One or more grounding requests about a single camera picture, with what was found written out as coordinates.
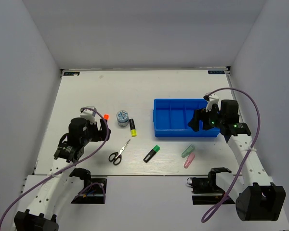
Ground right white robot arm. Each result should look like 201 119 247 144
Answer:
188 100 286 221

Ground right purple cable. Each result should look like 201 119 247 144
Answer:
201 87 261 223

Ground yellow capped black highlighter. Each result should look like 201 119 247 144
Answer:
129 118 137 137

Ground corner label sticker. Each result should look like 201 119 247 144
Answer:
208 70 225 75
63 72 80 76

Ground pink translucent marker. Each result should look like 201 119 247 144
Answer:
184 153 195 169

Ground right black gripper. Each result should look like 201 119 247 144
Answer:
187 103 225 132

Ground right corner label sticker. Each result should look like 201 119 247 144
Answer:
208 70 225 75

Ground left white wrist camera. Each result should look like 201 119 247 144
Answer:
80 106 96 125

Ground left corner label sticker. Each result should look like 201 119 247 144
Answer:
63 72 80 76

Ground green translucent marker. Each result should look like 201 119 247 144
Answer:
181 144 195 158

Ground orange capped black highlighter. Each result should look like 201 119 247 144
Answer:
104 114 109 121

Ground black handled scissors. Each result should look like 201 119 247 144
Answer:
108 140 131 166

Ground round blue patterned tin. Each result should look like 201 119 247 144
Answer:
116 110 129 127

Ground green capped black highlighter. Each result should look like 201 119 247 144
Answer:
143 145 160 163

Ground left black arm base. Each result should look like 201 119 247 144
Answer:
71 178 107 205

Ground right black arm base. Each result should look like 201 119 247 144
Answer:
186 177 225 205

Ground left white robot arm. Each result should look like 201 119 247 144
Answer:
14 115 111 231

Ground blue divided plastic bin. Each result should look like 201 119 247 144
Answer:
153 99 220 137

